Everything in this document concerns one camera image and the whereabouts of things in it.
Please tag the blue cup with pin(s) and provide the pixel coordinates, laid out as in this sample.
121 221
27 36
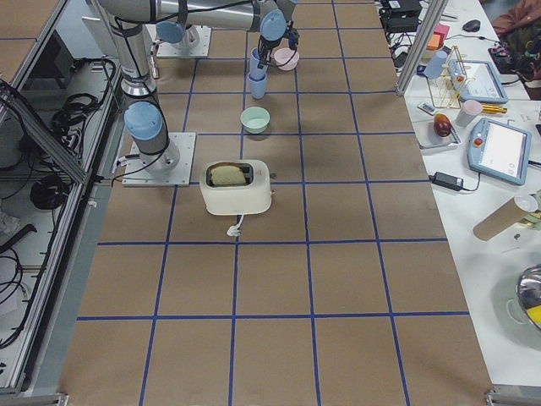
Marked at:
257 87
435 66
257 69

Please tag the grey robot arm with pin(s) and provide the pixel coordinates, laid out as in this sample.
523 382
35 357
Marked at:
126 19
272 20

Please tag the pink bowl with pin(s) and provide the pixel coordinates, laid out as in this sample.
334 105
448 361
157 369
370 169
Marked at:
286 59

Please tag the green bowl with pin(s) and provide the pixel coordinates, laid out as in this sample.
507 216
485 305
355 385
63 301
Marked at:
255 120

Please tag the toast slice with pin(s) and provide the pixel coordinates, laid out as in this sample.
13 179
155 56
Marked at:
227 175

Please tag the blue cup on rack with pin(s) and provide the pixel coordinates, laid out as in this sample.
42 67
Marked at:
435 66

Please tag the cream toaster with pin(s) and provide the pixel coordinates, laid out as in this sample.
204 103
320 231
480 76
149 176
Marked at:
254 197

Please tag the small remote control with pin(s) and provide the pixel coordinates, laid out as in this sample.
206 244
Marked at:
427 107

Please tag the metal tray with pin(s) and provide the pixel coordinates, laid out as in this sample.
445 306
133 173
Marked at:
428 140

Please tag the red apple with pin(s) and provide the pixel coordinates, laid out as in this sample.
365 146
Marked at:
442 125

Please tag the black computer mouse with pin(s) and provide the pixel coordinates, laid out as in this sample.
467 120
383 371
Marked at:
472 26

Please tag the teach pendant far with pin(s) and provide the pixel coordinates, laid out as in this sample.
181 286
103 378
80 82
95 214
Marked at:
476 80

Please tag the teach pendant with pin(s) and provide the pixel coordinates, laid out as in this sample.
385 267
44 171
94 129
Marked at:
499 150
476 80

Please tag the pink white cup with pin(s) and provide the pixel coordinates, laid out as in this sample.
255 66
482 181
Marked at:
469 110

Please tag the black power adapter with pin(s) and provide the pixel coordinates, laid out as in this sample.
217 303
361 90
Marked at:
447 181

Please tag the teach pendant near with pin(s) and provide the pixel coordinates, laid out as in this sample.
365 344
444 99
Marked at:
499 150

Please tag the cardboard tube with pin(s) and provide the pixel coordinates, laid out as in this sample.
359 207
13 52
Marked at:
513 211

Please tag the steel mixing bowl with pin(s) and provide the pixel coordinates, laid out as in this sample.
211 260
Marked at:
524 307

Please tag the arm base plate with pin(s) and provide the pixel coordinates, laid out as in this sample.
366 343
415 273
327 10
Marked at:
172 168
195 44

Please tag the aluminium frame post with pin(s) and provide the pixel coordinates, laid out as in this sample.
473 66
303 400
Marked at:
426 29

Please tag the gold wire rack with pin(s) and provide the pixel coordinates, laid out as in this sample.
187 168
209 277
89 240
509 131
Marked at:
445 91

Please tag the toaster cord plug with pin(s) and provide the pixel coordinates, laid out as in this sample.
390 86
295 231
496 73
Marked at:
235 230

